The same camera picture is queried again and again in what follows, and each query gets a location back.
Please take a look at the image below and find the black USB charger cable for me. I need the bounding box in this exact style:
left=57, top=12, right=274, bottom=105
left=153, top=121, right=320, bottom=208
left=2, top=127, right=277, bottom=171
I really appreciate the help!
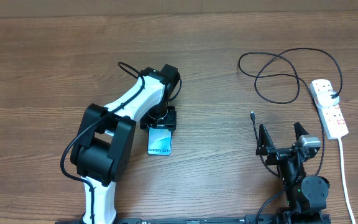
left=237, top=47, right=344, bottom=178

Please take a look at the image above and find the Galaxy smartphone blue screen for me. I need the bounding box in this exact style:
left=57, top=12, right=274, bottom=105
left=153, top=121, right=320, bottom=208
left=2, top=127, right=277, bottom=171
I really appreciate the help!
left=147, top=128, right=172, bottom=156

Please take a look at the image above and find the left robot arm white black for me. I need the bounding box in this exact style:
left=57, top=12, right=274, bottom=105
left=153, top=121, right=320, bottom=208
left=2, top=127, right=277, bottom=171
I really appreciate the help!
left=60, top=62, right=182, bottom=223

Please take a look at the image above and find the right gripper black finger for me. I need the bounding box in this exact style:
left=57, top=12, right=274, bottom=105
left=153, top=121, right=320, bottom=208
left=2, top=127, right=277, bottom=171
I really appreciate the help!
left=255, top=124, right=275, bottom=156
left=293, top=122, right=309, bottom=140

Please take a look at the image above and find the white power strip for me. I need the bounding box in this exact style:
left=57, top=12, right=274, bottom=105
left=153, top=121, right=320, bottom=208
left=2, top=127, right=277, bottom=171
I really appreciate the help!
left=310, top=79, right=349, bottom=139

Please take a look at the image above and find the white power strip cord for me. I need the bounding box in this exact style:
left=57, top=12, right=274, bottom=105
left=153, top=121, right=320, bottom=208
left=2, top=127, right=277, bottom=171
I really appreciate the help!
left=337, top=138, right=357, bottom=224

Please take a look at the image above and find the white charger plug adapter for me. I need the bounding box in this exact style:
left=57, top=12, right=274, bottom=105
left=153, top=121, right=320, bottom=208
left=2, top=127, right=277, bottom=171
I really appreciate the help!
left=314, top=91, right=339, bottom=109

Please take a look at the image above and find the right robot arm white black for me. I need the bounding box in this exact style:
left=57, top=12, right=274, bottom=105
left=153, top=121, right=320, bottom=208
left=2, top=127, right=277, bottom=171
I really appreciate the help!
left=255, top=123, right=331, bottom=223

